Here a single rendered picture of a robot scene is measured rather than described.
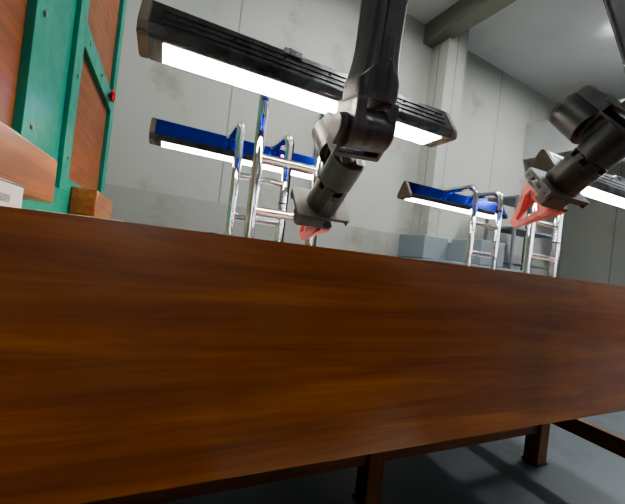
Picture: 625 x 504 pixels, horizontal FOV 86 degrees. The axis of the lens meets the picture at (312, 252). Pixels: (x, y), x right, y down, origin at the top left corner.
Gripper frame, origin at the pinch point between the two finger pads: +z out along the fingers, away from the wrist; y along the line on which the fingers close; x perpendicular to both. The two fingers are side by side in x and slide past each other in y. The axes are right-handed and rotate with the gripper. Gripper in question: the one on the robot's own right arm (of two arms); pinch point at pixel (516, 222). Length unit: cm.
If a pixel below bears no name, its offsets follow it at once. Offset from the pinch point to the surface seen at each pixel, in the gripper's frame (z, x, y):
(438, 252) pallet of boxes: 156, -137, -190
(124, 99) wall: 133, -232, 94
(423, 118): -3.0, -24.1, 12.5
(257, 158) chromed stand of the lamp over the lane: 18, -28, 41
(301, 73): -3.3, -24.7, 39.7
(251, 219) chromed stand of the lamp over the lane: 27, -18, 41
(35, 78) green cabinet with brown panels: 14, -32, 81
